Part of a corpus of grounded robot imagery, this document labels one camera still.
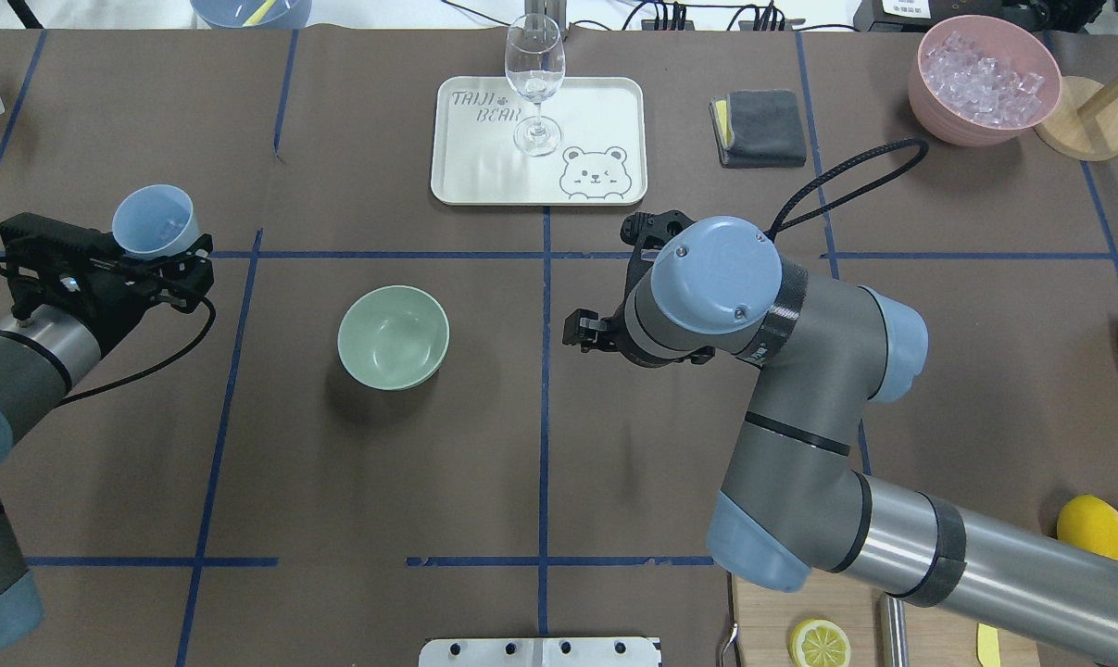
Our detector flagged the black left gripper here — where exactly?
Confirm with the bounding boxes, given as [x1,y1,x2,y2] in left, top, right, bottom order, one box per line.
[7,234,214,356]

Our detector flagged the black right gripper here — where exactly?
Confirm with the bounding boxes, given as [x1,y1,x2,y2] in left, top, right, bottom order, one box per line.
[562,210,716,368]

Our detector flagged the light blue plastic cup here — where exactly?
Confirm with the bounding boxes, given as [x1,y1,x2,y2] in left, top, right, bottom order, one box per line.
[111,184,200,260]

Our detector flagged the light green bowl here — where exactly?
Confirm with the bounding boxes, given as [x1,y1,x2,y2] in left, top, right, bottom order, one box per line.
[335,284,451,390]

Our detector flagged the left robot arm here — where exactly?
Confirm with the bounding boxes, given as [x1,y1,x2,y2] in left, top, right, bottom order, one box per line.
[0,234,216,650]

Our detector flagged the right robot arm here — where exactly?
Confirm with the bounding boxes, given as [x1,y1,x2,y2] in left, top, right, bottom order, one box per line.
[562,210,1118,666]

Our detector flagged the blue bowl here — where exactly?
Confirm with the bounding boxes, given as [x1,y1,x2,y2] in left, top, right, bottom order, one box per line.
[189,1,314,30]

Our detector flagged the clear ice cubes in pink bowl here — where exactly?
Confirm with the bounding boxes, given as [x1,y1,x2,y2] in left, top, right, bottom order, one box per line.
[920,32,1046,128]

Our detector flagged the pink bowl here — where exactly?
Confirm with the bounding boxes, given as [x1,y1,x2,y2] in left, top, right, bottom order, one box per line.
[909,15,1061,147]

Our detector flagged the white bear tray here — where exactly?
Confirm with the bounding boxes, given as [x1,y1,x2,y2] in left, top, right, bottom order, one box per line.
[432,76,648,206]

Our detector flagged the yellow sponge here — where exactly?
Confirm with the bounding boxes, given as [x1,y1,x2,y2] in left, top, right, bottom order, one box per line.
[711,97,733,151]

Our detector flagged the grey folded cloth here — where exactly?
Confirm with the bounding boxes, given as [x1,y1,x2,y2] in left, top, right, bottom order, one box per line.
[710,89,807,169]

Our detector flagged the clear wine glass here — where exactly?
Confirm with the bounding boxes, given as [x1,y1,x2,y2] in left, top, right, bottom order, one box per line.
[504,13,566,158]

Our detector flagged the wooden cutting board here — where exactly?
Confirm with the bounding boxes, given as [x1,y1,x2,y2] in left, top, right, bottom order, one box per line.
[729,570,1042,667]

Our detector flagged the lemon half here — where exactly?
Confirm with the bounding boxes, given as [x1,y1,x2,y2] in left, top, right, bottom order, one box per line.
[787,618,852,666]

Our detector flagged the yellow plastic knife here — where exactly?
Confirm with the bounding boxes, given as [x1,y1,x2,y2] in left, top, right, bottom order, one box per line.
[976,623,1002,667]

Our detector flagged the yellow lemon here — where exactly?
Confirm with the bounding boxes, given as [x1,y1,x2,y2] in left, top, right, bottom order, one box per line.
[1055,495,1118,560]

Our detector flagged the wooden mug stand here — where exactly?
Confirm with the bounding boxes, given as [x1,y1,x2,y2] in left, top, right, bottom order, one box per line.
[1036,76,1118,161]

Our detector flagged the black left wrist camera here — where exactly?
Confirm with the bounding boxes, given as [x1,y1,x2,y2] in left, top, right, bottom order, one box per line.
[0,212,125,278]

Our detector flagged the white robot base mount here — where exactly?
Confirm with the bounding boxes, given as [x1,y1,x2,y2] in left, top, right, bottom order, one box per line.
[418,636,663,666]

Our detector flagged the steel knife handle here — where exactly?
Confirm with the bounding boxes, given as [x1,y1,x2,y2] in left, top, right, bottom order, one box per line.
[879,594,910,667]

